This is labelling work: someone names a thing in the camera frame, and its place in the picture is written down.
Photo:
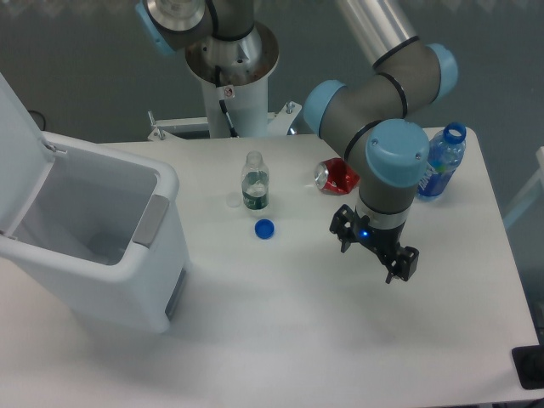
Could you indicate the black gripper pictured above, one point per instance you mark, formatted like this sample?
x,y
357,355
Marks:
x,y
380,233

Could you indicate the crushed red soda can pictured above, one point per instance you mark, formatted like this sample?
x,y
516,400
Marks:
x,y
334,176

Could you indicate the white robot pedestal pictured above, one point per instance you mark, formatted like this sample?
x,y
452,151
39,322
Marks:
x,y
234,79

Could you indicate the blue bottle cap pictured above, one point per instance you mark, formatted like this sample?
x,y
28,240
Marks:
x,y
264,228

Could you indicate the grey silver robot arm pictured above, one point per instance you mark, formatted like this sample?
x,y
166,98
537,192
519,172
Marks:
x,y
367,126

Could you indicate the clear green-label bottle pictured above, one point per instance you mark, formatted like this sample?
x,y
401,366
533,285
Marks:
x,y
255,182

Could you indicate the black device at edge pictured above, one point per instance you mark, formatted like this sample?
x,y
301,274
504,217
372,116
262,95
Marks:
x,y
528,361

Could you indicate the white metal frame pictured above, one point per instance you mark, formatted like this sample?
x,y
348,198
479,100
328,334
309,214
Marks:
x,y
529,193

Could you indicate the white trash can lid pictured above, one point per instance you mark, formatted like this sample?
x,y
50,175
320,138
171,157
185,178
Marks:
x,y
17,149

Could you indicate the white trash can body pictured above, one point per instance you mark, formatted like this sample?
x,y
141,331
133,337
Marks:
x,y
97,227

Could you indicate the blue drink bottle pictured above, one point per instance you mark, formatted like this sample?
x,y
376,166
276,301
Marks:
x,y
446,150

